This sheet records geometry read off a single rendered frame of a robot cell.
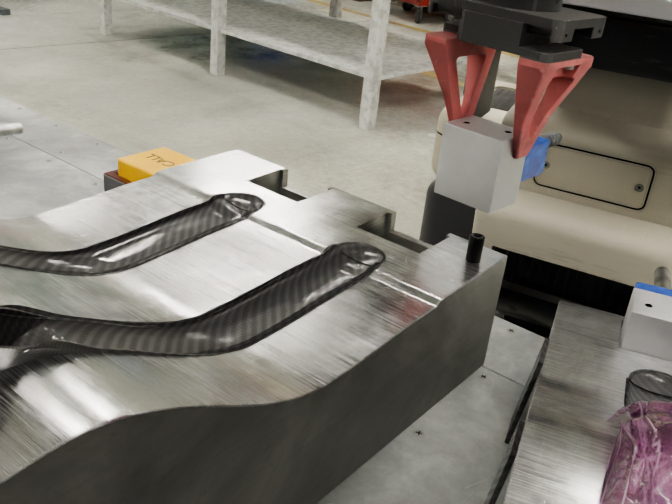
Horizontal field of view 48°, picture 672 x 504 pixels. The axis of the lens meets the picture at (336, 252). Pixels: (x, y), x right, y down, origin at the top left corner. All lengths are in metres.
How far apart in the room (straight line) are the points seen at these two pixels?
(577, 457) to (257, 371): 0.15
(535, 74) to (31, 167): 0.55
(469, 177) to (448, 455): 0.19
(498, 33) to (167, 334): 0.28
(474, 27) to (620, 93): 0.37
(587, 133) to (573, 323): 0.36
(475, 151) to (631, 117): 0.36
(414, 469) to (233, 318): 0.14
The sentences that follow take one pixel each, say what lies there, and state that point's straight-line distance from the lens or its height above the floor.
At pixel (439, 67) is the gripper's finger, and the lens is 0.55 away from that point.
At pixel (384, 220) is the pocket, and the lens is 0.56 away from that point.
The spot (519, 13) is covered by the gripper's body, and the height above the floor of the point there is 1.04.
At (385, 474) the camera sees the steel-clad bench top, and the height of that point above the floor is 0.80.
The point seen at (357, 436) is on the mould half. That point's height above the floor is 0.83.
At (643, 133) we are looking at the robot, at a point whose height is 0.89.
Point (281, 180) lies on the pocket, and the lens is 0.62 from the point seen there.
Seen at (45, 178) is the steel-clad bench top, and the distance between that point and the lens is 0.84.
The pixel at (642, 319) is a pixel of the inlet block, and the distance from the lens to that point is 0.52.
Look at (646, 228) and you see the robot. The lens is 0.87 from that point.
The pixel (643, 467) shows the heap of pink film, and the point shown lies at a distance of 0.33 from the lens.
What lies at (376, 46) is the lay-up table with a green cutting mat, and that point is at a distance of 3.61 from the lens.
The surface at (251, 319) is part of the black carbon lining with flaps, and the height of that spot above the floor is 0.88.
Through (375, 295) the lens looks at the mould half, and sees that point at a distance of 0.46.
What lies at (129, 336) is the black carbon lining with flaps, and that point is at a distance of 0.39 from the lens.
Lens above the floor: 1.11
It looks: 27 degrees down
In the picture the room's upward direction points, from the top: 6 degrees clockwise
